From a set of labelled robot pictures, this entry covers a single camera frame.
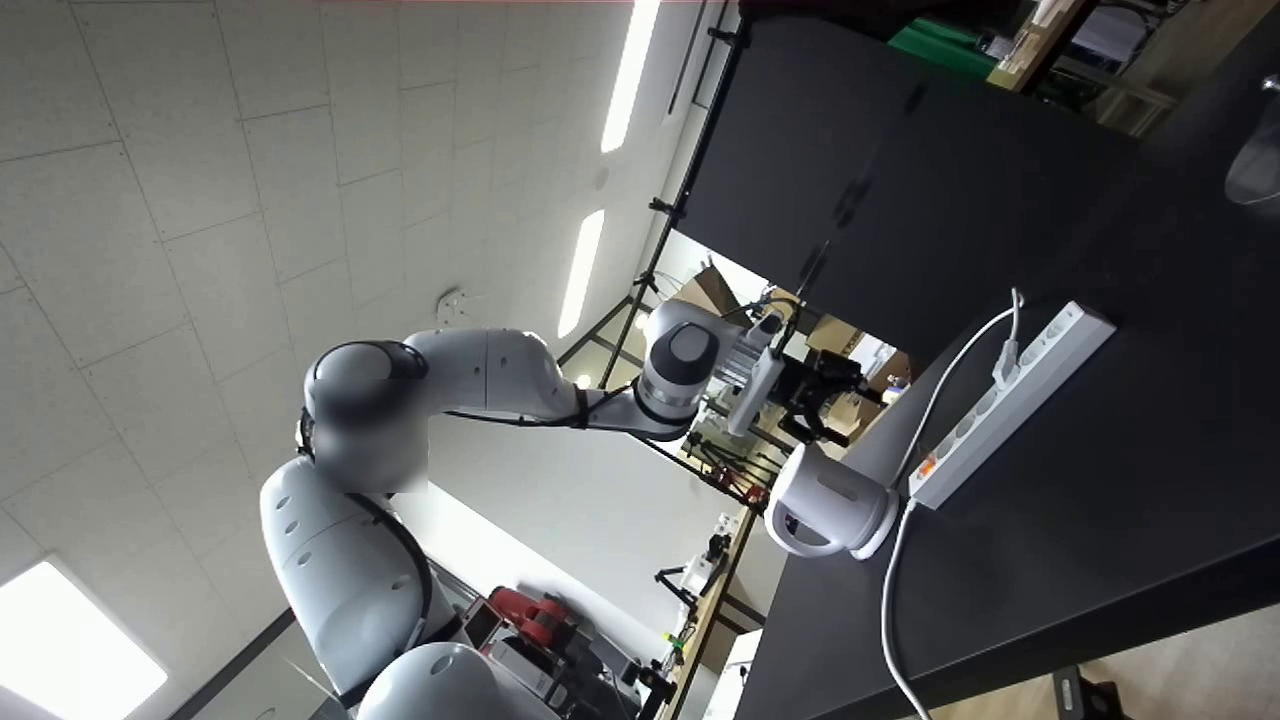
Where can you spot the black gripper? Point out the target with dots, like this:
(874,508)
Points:
(797,394)

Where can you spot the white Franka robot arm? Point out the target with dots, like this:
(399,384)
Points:
(332,574)

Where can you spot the large cardboard box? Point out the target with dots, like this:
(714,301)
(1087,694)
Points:
(710,290)

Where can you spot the black backdrop panel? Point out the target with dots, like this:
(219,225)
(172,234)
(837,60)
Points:
(865,175)

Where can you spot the black tripod stand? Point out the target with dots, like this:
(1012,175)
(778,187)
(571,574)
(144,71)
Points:
(662,234)

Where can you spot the short ceiling light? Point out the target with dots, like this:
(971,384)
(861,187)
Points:
(581,266)

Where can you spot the green box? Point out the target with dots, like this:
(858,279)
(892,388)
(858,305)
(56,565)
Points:
(941,45)

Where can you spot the red machine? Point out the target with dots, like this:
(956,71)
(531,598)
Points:
(525,621)

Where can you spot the long ceiling light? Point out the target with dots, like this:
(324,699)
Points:
(629,75)

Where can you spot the grey rounded object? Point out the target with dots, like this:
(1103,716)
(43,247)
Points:
(1258,165)

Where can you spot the square ceiling light panel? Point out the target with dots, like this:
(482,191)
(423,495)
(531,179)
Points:
(66,647)

